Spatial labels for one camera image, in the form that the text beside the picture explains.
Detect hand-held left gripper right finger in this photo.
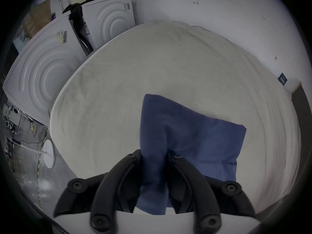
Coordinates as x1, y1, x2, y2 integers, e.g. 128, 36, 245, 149
166, 151, 256, 233

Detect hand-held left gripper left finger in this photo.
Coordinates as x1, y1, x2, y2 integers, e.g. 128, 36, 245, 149
53, 149, 143, 232

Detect dark blue shirt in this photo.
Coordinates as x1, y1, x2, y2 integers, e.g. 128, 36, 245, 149
136, 94, 247, 215

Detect white round-base stand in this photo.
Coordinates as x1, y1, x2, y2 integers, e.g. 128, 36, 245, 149
21, 139, 56, 169

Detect white washing machine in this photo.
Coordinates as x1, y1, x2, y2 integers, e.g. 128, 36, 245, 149
81, 0, 136, 55
3, 12, 91, 126

